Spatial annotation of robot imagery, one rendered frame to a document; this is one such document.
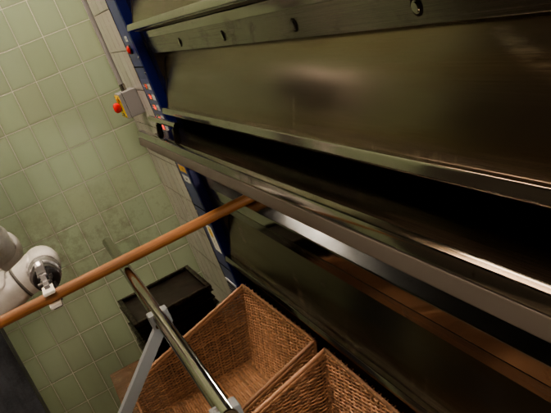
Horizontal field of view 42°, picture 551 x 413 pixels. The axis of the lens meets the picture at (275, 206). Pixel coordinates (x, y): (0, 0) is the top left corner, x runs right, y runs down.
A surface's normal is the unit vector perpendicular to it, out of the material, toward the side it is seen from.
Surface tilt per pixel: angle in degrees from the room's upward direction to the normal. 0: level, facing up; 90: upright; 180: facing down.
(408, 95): 70
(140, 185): 90
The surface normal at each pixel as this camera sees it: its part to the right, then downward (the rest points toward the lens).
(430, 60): -0.93, 0.11
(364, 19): -0.86, 0.44
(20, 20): 0.37, 0.18
